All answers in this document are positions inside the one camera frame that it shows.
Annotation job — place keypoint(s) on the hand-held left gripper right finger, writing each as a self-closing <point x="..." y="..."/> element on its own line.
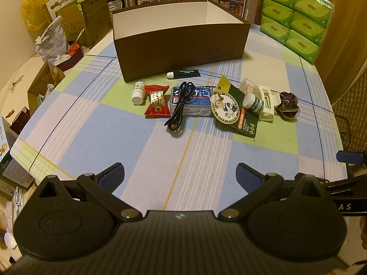
<point x="248" y="175"/>

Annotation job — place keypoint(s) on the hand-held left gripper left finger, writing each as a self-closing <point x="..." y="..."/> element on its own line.
<point x="113" y="175"/>

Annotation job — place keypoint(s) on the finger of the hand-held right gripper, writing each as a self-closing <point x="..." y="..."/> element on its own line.
<point x="345" y="185"/>
<point x="348" y="157"/>

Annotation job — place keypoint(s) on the green card with dog sticker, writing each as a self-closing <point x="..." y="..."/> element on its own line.
<point x="246" y="123"/>

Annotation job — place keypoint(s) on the small green bottle white cap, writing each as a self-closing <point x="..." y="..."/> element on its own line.
<point x="255" y="103"/>

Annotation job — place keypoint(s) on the red candy packet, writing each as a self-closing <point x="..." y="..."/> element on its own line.
<point x="156" y="100"/>

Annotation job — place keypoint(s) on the blue floss pick box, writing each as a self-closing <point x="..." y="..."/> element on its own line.
<point x="202" y="100"/>

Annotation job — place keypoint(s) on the clear cotton swab pack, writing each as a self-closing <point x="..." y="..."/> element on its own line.
<point x="248" y="86"/>

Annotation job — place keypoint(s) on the dark green ointment tube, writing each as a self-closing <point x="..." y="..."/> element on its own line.
<point x="186" y="73"/>

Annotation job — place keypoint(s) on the person's right hand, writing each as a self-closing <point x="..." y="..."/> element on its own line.
<point x="364" y="232"/>

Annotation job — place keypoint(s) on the brown hair scrunchie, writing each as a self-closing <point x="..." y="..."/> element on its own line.
<point x="288" y="106"/>

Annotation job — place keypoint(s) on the white hair claw clip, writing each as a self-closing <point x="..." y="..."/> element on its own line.
<point x="262" y="91"/>

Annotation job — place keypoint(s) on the white pill bottle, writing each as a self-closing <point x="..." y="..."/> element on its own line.
<point x="138" y="93"/>

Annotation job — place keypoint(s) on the green printed booklet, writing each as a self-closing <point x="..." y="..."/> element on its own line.
<point x="13" y="170"/>

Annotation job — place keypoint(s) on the small dark brown box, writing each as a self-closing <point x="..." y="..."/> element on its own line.
<point x="21" y="120"/>

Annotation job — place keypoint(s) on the open tan cardboard box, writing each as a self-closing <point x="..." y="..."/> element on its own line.
<point x="38" y="88"/>

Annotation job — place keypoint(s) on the white plastic spoon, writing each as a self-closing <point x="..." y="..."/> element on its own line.
<point x="10" y="239"/>

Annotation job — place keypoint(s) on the dark brown tray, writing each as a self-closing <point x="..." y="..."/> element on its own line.
<point x="71" y="60"/>

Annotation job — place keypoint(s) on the orange snack wrapper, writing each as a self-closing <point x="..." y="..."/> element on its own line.
<point x="74" y="47"/>

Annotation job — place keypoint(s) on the metal spoon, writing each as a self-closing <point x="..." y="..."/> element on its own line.
<point x="79" y="35"/>

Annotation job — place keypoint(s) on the stack of green tissue packs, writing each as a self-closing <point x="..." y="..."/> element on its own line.
<point x="298" y="20"/>

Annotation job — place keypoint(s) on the crumpled white printed bag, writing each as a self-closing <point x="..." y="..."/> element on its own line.
<point x="51" y="43"/>

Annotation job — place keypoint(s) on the cardboard box with white insert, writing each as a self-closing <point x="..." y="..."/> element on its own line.
<point x="67" y="20"/>

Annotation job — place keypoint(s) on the yellow plastic bag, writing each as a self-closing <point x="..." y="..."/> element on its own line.
<point x="34" y="5"/>

